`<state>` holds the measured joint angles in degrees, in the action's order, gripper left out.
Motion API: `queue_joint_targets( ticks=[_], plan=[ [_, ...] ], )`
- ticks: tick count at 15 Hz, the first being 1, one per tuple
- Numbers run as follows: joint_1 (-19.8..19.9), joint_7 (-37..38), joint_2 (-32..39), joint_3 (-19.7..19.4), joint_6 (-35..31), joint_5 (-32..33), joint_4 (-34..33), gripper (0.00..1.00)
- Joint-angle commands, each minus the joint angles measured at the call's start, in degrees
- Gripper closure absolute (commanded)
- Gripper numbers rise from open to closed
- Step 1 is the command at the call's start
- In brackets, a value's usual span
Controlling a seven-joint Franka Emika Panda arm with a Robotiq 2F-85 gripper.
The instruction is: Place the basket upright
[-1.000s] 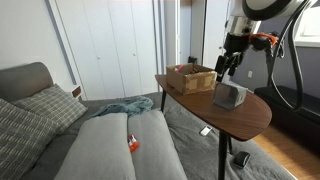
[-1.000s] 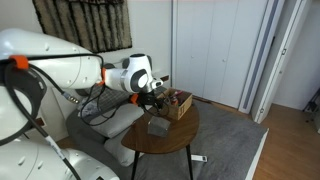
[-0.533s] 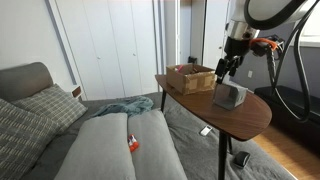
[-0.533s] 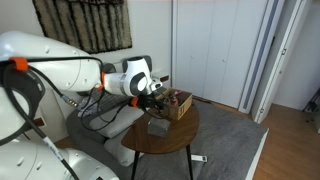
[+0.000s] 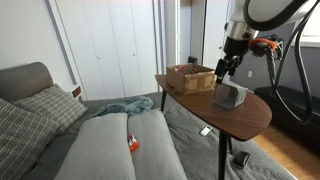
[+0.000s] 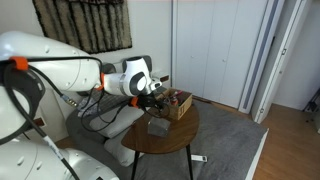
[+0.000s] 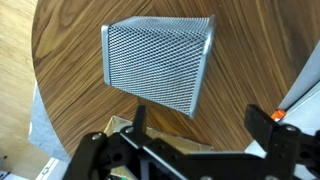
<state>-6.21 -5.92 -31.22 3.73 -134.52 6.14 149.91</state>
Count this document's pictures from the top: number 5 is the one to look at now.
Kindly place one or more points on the grey upholstered headboard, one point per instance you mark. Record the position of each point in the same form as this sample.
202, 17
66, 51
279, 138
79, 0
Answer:
23, 80

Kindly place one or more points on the small black background object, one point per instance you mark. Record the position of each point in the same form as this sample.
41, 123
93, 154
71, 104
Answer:
192, 60

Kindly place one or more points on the white framed window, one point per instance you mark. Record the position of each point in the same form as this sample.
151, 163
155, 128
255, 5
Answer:
311, 36

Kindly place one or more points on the large grey plaid pillow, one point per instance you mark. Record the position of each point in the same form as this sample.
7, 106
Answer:
20, 140

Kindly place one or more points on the teal crumpled blanket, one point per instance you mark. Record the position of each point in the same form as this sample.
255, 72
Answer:
126, 106

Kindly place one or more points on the pink item in cardboard box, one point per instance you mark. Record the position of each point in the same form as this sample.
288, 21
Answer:
180, 68

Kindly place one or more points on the white black Franka robot arm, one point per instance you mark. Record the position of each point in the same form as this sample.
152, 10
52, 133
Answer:
263, 10

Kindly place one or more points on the small grey plaid pillow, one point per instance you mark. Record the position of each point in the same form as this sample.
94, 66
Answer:
50, 105

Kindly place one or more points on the orange white glue stick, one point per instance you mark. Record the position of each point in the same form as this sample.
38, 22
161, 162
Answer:
133, 143

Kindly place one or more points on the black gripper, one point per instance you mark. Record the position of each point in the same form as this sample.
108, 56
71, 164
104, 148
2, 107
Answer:
236, 46

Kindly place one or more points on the white remote control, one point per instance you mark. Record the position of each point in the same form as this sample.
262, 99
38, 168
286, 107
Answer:
206, 130

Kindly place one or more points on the black low bench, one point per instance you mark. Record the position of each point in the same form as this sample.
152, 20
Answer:
293, 100

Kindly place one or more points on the white brown nightstand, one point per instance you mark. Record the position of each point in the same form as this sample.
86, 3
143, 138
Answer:
76, 91

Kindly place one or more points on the small black pouch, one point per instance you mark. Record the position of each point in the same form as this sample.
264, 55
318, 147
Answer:
241, 159

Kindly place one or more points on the white wall outlet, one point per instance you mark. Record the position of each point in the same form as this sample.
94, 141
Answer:
250, 74

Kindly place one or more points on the white bifold closet door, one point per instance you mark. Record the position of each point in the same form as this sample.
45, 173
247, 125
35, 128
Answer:
86, 50
140, 46

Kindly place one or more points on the long plain grey pillow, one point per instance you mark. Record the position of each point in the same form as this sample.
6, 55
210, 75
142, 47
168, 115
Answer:
96, 150
151, 146

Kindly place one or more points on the dark wooden side table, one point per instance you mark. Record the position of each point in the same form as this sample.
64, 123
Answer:
246, 120

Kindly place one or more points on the grey sofa bed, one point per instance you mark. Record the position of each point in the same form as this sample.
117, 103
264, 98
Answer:
196, 153

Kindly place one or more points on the brown cardboard box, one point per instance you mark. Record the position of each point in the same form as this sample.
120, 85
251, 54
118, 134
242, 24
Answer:
186, 81

